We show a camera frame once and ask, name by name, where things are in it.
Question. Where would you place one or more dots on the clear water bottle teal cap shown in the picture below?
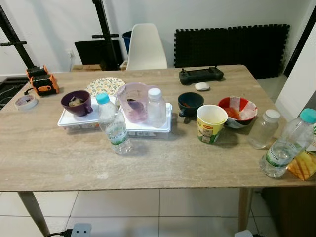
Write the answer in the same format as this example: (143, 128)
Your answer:
(284, 148)

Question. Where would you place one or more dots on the orange juice carton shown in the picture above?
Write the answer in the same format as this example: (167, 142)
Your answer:
(303, 165)

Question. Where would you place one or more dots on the clear jar white lid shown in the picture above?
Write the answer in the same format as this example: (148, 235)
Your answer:
(263, 133)

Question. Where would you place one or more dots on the red bowl plastic wrap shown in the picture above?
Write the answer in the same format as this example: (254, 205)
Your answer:
(242, 111)

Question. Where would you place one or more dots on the black foam mat panel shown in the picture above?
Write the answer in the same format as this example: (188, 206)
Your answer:
(237, 49)

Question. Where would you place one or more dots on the yellow instant noodle cup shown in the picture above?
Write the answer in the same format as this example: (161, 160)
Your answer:
(210, 131)

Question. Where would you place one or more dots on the small white puck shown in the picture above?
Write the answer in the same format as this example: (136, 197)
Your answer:
(202, 86)

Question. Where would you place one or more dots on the black remote controller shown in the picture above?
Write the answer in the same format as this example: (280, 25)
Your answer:
(200, 76)

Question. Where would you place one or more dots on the dark teal mug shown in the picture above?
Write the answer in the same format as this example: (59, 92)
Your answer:
(190, 102)

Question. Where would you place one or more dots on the light wooden table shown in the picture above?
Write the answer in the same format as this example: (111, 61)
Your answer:
(163, 158)

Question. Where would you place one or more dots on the small clear bottle white cap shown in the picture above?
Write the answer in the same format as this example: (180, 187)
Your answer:
(156, 111)

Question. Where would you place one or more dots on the white plastic tray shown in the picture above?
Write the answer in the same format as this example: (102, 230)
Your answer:
(143, 129)

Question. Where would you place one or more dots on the clear pitcher purple liquid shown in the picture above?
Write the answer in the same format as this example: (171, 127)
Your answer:
(134, 106)

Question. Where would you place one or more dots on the white plastic chair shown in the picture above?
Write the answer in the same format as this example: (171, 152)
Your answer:
(145, 47)

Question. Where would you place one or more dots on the clear water bottle blue cap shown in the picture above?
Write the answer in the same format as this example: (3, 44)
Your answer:
(114, 128)

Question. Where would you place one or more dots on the blue bin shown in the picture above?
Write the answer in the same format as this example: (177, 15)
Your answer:
(127, 42)

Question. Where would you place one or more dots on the floral round plate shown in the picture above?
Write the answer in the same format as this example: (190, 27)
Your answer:
(103, 85)

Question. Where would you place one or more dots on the black stand pole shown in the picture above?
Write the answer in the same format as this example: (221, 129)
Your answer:
(17, 42)
(105, 29)

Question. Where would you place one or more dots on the purple mug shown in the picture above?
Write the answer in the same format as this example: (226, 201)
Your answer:
(81, 109)

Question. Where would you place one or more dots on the flat cardboard piece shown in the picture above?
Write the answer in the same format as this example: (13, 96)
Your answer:
(86, 68)

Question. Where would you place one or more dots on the orange black device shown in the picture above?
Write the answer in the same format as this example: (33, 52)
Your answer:
(44, 86)

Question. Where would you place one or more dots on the white tape roll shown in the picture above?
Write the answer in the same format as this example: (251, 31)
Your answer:
(34, 104)

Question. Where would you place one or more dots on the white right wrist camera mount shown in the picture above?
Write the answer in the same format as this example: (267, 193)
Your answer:
(243, 234)

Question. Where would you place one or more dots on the white wall socket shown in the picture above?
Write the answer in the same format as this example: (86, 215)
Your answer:
(70, 53)

